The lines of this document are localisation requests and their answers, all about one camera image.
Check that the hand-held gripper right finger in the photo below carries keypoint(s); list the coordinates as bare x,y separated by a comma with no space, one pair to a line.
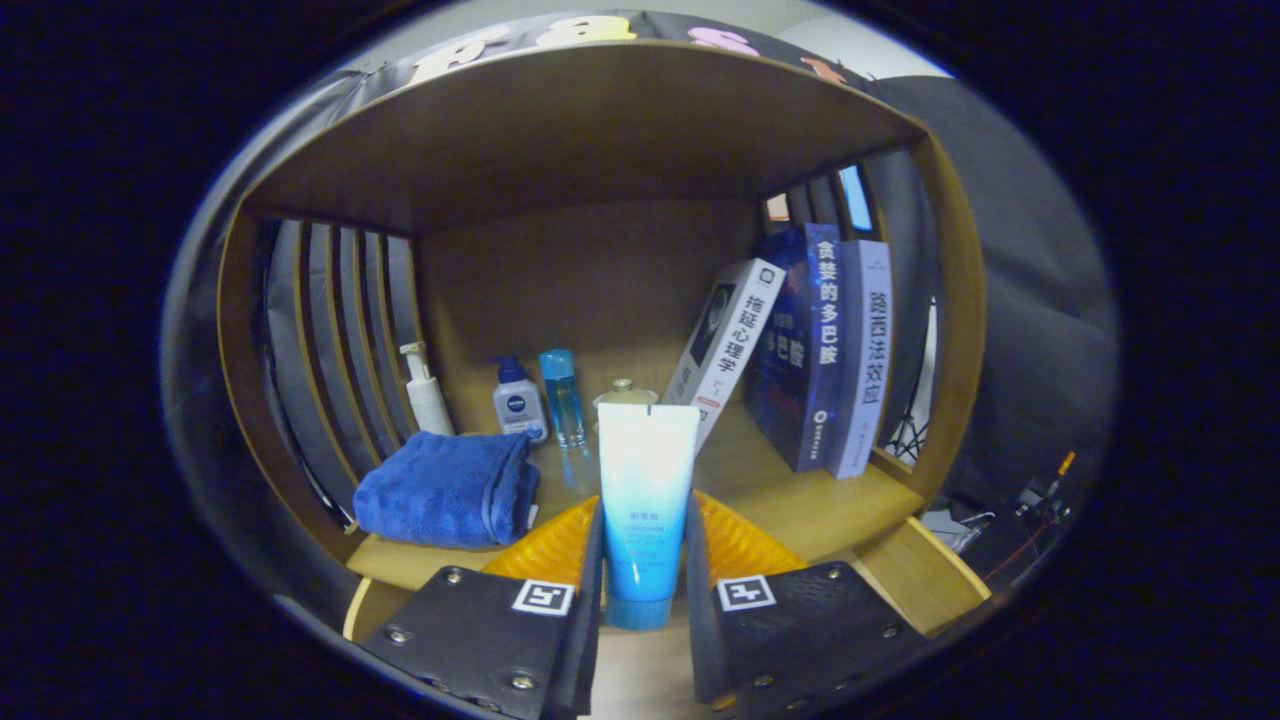
700,620

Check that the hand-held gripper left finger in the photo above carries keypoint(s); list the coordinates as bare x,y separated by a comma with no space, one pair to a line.
580,620

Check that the blue and white tube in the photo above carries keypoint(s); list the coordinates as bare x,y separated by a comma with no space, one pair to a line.
645,500

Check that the wooden countertop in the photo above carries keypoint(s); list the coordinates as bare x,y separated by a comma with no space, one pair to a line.
800,510

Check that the wooden cabinet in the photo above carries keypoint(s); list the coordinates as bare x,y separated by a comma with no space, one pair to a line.
580,130

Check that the blue folded towel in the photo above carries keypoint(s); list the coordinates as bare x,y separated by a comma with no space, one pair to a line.
440,490

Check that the clear blue bottle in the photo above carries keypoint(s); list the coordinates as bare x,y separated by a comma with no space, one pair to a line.
563,400

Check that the white bottle with blue cap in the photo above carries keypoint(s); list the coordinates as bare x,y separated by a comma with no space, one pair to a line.
518,405

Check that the beige lidded teacup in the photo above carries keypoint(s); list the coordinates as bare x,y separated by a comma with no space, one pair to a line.
625,393

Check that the white pump bottle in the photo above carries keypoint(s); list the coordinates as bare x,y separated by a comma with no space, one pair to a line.
430,405

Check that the black tripod stand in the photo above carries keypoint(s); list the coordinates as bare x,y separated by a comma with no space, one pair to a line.
910,440

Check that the dark blue book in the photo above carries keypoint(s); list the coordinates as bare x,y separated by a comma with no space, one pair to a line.
800,360

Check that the white book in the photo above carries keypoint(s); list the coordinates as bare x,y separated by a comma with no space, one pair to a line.
735,340

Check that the pale purple book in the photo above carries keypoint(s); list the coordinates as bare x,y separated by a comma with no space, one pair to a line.
865,360

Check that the orange and black device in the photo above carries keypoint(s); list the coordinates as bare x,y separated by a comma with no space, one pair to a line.
1045,495

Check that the black backdrop cloth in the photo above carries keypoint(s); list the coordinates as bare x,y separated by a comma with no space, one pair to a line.
1040,330

